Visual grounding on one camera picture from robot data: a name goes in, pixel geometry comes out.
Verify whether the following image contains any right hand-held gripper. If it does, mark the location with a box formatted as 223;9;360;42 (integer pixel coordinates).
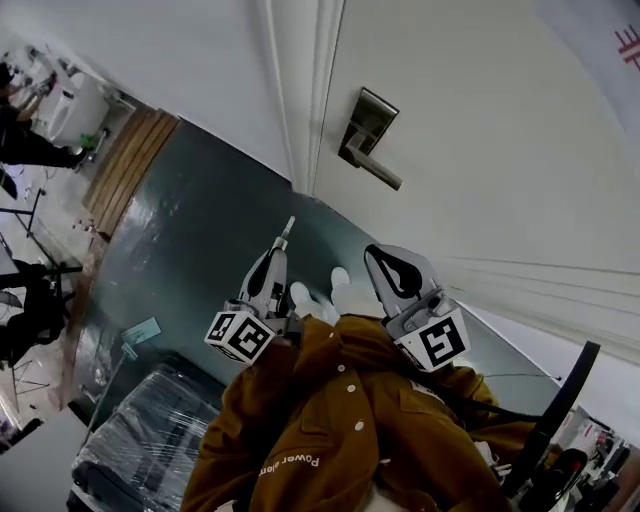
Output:
363;243;473;374

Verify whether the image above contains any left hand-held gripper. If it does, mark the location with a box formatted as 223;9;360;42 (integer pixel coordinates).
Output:
203;237;307;365

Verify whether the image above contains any white door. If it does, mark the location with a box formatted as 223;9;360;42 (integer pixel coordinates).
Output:
313;0;640;367

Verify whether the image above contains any person's white left shoe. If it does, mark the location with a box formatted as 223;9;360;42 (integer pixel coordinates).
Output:
289;280;322;315

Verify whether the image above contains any person's white shoe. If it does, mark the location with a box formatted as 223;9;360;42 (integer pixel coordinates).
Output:
329;265;352;295
289;280;322;315

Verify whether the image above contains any person's white right shoe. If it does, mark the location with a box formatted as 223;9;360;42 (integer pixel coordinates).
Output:
329;265;352;295

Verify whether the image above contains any teal flat mop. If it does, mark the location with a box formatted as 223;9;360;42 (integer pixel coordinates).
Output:
78;316;163;442

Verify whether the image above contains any person's mustard jacket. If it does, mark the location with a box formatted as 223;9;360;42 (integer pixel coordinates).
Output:
181;313;562;512

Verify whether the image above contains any plastic-wrapped black case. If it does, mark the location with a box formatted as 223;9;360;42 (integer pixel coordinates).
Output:
71;363;227;512

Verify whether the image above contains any whiteboard on black stand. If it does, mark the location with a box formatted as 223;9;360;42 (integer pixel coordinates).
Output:
0;186;85;282

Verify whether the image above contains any white appliance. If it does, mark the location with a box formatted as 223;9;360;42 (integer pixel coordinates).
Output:
46;71;110;147

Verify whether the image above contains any white paper notice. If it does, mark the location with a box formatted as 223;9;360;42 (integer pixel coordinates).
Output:
531;0;640;147

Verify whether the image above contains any metal door lock handle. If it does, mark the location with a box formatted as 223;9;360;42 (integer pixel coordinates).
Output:
337;86;405;193

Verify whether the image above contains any black cable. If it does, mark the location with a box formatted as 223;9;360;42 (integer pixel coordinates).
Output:
438;370;565;420

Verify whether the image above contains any black strap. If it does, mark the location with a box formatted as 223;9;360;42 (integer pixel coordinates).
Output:
508;340;602;497

